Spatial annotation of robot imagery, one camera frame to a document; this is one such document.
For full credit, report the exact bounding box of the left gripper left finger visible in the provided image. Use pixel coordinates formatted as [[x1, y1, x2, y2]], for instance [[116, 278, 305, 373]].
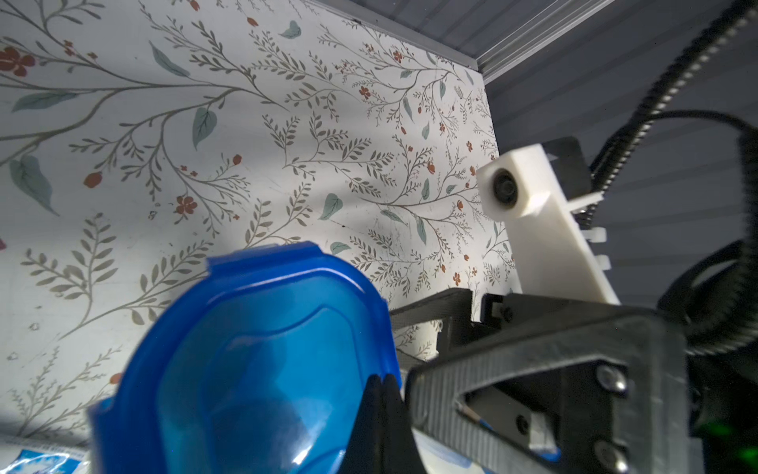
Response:
[[338, 375, 384, 474]]

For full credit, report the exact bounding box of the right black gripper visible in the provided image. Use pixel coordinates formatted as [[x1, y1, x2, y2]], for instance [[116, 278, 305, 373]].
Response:
[[406, 240, 757, 473]]

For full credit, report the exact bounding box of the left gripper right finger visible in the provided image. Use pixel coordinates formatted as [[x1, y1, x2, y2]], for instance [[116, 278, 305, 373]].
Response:
[[381, 374, 426, 474]]

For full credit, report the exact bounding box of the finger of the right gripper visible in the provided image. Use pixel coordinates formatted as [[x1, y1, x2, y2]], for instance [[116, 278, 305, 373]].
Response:
[[389, 288, 473, 356]]

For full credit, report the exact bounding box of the jar blue lid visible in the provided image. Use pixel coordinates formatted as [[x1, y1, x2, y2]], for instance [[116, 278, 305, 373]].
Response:
[[89, 242, 400, 473]]

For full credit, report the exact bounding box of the small toothpaste tube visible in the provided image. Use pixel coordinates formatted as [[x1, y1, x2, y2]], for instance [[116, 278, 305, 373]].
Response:
[[1, 434, 91, 474]]

